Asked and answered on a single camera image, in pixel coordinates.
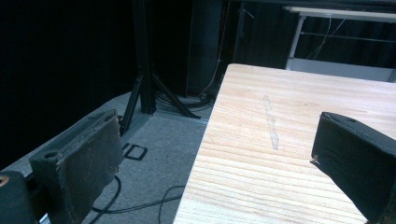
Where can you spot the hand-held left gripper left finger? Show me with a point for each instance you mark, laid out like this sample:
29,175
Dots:
84,168

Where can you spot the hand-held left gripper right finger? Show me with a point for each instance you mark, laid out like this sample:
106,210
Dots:
358,161

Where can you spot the strip of clear tape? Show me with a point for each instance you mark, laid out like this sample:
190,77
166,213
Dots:
271,123

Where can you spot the black metal stand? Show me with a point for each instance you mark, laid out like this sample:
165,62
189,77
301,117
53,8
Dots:
146,77

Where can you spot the white metal table frame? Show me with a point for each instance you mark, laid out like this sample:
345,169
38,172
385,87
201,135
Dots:
336,46

